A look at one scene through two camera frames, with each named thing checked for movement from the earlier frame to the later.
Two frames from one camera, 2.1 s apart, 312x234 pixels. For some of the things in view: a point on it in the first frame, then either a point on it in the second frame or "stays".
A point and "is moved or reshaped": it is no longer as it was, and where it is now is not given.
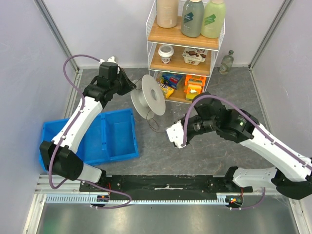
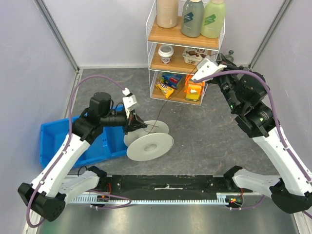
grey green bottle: (192, 17) stays
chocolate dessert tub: (194, 56) stays
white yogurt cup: (165, 51) stays
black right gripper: (189, 130) to (220, 79)
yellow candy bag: (166, 90) stays
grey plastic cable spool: (147, 99) to (149, 142)
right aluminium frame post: (284, 6) stays
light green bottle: (213, 19) stays
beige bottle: (167, 13) stays
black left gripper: (129, 85) to (134, 122)
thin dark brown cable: (151, 126) is moved or reshaped
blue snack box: (171, 80) stays
